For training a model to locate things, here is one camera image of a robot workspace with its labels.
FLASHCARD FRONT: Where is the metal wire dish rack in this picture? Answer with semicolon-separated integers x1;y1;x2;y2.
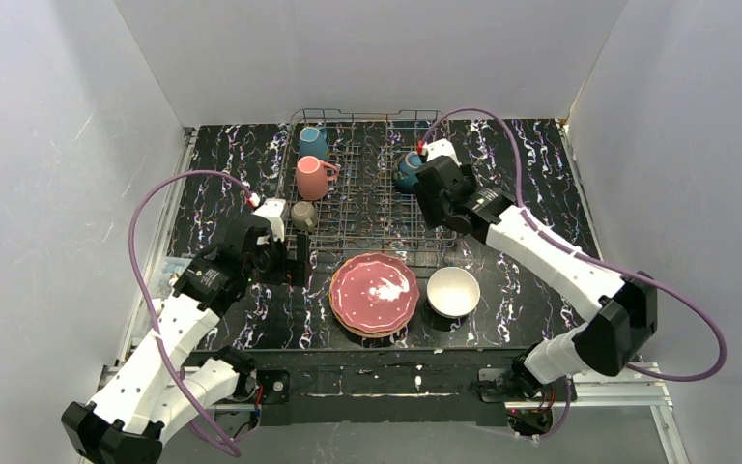
276;108;457;258

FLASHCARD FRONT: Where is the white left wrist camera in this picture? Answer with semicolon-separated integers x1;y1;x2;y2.
247;193;287;242

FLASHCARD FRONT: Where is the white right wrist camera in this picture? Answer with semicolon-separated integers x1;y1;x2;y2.
417;138;461;169

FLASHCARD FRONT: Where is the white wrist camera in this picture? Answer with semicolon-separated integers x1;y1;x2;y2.
417;138;461;169
247;193;287;242

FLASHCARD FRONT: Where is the beige ceramic mug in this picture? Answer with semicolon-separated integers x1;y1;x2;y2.
290;201;319;233

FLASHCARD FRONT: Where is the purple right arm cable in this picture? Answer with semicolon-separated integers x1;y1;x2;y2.
418;107;728;439

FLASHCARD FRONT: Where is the clear plastic storage box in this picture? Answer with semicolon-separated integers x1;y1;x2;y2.
147;256;191;309

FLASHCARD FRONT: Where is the pink ceramic mug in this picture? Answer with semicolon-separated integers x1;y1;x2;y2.
295;156;339;201

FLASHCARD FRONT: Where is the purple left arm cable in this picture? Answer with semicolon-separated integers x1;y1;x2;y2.
128;170;264;460

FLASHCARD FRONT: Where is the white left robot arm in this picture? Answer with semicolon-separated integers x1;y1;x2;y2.
61;206;310;463

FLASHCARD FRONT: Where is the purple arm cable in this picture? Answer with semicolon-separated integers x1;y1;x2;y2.
128;170;264;460
418;107;728;439

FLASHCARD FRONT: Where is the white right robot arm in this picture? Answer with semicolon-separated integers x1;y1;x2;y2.
414;156;657;395

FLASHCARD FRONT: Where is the white ceramic bowl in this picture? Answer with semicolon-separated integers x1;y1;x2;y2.
426;267;481;319

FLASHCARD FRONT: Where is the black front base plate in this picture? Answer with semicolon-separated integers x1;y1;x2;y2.
172;348;577;428

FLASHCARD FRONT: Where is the blue ceramic mug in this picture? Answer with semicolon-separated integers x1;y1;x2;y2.
299;126;328;160

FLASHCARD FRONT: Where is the brown beige bowl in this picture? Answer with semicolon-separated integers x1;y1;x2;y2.
392;151;422;194

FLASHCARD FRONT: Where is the pink polka dot plate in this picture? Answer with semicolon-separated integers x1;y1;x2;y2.
328;253;420;338

